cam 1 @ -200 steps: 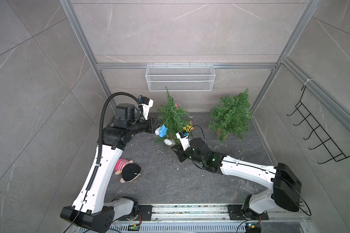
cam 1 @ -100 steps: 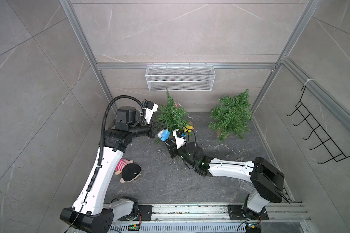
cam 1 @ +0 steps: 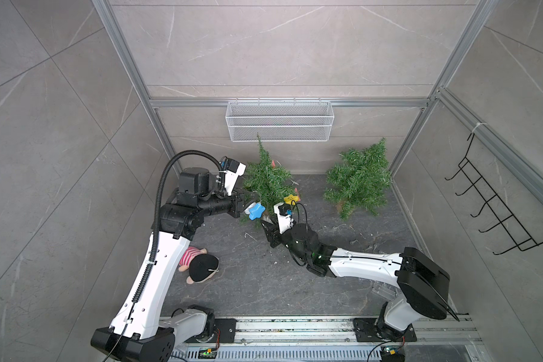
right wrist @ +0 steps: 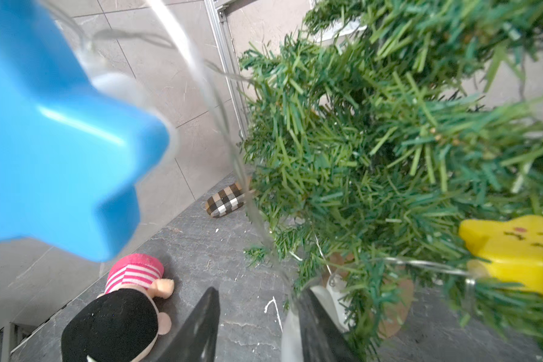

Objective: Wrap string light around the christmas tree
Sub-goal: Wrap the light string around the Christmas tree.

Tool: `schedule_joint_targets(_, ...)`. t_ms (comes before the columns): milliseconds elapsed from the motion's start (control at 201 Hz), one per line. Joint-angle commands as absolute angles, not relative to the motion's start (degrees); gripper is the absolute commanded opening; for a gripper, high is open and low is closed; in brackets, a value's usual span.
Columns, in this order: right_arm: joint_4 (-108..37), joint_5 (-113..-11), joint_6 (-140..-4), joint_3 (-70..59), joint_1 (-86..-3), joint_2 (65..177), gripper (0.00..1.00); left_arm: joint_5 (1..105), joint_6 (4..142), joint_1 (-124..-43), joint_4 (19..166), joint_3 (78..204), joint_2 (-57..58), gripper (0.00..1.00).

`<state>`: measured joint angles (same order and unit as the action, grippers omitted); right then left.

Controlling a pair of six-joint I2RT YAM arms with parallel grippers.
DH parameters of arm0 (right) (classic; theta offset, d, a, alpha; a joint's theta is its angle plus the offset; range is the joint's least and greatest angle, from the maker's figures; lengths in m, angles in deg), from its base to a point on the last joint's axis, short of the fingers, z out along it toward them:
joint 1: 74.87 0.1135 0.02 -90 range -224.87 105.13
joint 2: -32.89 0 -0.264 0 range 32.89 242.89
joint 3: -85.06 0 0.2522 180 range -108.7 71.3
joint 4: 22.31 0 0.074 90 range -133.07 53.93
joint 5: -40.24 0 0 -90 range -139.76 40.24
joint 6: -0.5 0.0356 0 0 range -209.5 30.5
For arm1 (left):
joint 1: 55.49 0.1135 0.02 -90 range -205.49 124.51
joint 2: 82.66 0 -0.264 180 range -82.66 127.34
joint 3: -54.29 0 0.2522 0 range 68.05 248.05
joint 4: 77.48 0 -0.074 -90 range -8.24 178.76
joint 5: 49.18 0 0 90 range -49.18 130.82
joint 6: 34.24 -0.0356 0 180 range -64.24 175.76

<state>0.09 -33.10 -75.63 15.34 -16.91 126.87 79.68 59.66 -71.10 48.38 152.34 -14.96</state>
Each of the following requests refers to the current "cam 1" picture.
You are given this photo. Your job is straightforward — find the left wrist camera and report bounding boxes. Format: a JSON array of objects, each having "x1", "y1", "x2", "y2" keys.
[{"x1": 220, "y1": 157, "x2": 247, "y2": 196}]

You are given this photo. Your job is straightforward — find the blue star light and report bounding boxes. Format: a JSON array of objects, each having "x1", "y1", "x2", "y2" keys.
[{"x1": 244, "y1": 202, "x2": 265, "y2": 220}]

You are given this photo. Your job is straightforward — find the white wire mesh basket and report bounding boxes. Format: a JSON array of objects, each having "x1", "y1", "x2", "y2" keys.
[{"x1": 226, "y1": 101, "x2": 335, "y2": 143}]

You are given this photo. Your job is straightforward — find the yellow star light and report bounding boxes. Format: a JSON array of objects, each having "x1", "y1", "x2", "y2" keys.
[{"x1": 284, "y1": 195, "x2": 300, "y2": 205}]

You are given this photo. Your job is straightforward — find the small green christmas tree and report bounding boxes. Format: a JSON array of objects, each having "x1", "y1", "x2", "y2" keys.
[
  {"x1": 242, "y1": 136, "x2": 297, "y2": 223},
  {"x1": 324, "y1": 138, "x2": 392, "y2": 220}
]

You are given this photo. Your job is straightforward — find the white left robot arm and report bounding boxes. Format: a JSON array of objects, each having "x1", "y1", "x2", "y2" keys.
[{"x1": 90, "y1": 159, "x2": 250, "y2": 361}]

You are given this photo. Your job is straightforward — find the black wire hook rack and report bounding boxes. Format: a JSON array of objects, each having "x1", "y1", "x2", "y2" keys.
[{"x1": 444, "y1": 133, "x2": 543, "y2": 256}]

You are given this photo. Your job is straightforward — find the metal base rail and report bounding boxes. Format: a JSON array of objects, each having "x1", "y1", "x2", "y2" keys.
[{"x1": 157, "y1": 315, "x2": 483, "y2": 349}]

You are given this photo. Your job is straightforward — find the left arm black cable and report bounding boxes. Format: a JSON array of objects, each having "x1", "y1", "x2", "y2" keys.
[{"x1": 101, "y1": 150, "x2": 225, "y2": 362}]

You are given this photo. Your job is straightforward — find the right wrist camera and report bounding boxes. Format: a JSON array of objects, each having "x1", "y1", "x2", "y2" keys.
[{"x1": 274, "y1": 203, "x2": 294, "y2": 234}]

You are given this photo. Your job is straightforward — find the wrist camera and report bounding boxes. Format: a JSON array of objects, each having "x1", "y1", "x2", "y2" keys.
[
  {"x1": 274, "y1": 203, "x2": 294, "y2": 234},
  {"x1": 220, "y1": 157, "x2": 247, "y2": 196}
]

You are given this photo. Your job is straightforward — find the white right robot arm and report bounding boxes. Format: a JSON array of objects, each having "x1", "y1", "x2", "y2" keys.
[{"x1": 261, "y1": 221, "x2": 459, "y2": 341}]

